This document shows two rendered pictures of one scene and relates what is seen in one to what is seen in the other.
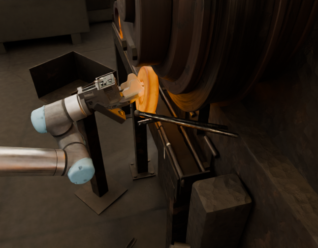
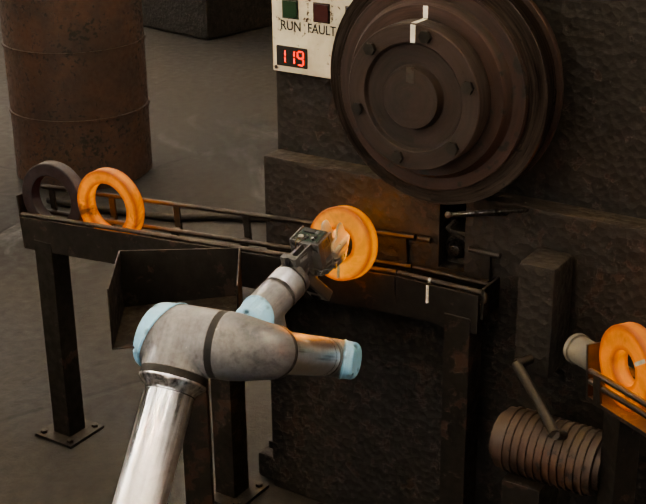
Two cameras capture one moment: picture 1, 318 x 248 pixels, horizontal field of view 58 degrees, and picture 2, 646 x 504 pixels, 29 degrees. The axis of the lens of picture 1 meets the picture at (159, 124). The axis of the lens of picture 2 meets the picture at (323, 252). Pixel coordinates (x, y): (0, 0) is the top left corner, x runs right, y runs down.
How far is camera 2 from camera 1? 206 cm
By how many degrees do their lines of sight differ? 39
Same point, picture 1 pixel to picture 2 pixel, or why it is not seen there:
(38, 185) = not seen: outside the picture
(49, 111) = (271, 296)
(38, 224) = not seen: outside the picture
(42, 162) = (327, 345)
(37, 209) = not seen: outside the picture
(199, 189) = (531, 263)
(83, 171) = (358, 353)
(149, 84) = (364, 221)
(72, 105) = (292, 278)
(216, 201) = (553, 262)
